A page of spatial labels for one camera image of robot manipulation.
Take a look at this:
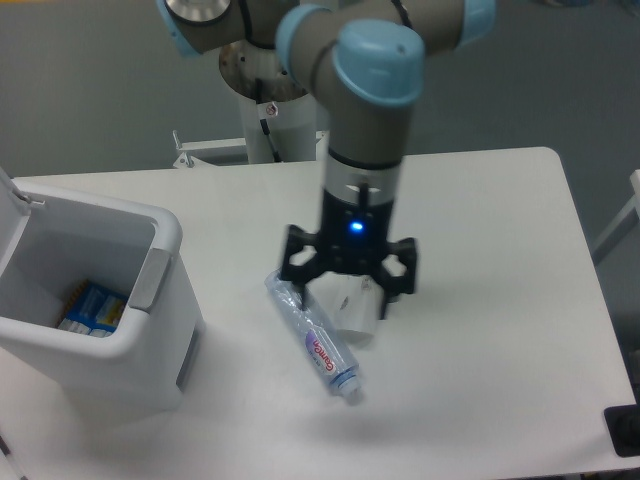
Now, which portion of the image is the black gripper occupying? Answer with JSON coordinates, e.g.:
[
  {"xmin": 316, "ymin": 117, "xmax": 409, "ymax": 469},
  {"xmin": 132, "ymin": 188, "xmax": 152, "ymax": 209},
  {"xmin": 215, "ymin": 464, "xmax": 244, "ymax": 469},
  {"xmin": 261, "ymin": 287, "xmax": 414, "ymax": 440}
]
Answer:
[{"xmin": 278, "ymin": 187, "xmax": 419, "ymax": 321}]

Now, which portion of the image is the white push-button trash can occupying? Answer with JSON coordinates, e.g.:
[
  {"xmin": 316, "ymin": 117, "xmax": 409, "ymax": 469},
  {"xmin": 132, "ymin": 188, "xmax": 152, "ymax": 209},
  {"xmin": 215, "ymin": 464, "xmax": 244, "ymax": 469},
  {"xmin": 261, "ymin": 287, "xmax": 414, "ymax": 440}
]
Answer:
[{"xmin": 1, "ymin": 176, "xmax": 205, "ymax": 410}]

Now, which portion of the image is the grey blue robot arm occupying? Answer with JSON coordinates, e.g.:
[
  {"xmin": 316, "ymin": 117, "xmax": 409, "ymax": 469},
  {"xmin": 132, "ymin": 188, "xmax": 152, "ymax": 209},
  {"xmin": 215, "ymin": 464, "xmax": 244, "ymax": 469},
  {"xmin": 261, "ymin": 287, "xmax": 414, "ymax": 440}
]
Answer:
[{"xmin": 157, "ymin": 1, "xmax": 496, "ymax": 306}]

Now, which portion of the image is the crumpled white paper cup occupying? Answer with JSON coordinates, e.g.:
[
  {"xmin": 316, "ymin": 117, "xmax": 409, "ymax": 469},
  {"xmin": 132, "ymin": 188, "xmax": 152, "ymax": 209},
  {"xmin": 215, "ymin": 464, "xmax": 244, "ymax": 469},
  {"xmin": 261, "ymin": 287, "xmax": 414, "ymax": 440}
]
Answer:
[{"xmin": 330, "ymin": 276, "xmax": 382, "ymax": 345}]

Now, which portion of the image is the clear plastic water bottle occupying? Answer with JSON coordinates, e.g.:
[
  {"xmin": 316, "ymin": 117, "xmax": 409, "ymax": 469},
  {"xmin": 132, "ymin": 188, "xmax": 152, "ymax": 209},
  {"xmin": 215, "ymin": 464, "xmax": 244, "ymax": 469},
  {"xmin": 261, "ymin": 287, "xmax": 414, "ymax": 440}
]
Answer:
[{"xmin": 264, "ymin": 270, "xmax": 364, "ymax": 406}]

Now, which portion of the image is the blue package inside bin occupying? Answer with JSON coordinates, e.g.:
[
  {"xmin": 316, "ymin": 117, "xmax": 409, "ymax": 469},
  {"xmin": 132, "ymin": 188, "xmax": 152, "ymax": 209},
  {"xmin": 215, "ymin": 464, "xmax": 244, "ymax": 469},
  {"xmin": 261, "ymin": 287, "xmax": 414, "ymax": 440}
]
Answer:
[{"xmin": 55, "ymin": 280, "xmax": 128, "ymax": 338}]

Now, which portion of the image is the white right mounting bracket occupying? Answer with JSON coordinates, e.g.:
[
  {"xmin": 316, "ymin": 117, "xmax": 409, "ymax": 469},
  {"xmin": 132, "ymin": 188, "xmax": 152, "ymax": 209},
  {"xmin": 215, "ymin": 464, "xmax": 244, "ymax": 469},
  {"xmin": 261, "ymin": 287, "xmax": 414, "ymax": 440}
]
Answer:
[{"xmin": 315, "ymin": 130, "xmax": 330, "ymax": 161}]

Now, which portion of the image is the white mounting bracket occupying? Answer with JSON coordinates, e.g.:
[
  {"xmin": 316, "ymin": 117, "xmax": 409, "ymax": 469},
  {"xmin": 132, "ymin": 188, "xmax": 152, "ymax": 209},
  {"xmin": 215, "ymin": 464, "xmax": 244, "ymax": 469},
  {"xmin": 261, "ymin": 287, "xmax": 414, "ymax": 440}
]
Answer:
[
  {"xmin": 172, "ymin": 130, "xmax": 248, "ymax": 169},
  {"xmin": 315, "ymin": 130, "xmax": 330, "ymax": 161}
]

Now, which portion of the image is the white left mounting bracket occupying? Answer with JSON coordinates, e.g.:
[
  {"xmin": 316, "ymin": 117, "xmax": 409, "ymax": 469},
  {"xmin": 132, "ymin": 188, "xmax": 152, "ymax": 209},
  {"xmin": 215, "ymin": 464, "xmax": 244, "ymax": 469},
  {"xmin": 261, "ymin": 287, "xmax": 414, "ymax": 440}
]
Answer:
[{"xmin": 172, "ymin": 130, "xmax": 248, "ymax": 169}]

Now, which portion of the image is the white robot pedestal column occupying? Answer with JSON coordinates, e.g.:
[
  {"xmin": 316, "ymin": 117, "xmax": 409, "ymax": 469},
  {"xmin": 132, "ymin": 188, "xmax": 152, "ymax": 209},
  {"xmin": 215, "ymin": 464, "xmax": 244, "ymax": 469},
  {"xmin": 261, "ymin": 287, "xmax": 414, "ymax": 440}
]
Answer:
[{"xmin": 219, "ymin": 40, "xmax": 318, "ymax": 164}]

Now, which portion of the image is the black pedestal cable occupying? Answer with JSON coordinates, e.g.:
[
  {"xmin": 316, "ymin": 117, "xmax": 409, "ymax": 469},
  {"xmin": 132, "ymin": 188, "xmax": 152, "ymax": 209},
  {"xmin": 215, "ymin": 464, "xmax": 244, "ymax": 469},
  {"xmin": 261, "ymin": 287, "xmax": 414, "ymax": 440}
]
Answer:
[{"xmin": 254, "ymin": 77, "xmax": 282, "ymax": 163}]

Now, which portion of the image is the white frame at right edge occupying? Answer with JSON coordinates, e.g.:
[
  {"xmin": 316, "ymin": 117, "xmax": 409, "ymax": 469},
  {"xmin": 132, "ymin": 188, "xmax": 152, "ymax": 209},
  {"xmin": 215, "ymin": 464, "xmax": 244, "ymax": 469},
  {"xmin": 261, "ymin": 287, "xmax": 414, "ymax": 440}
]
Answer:
[{"xmin": 591, "ymin": 169, "xmax": 639, "ymax": 265}]

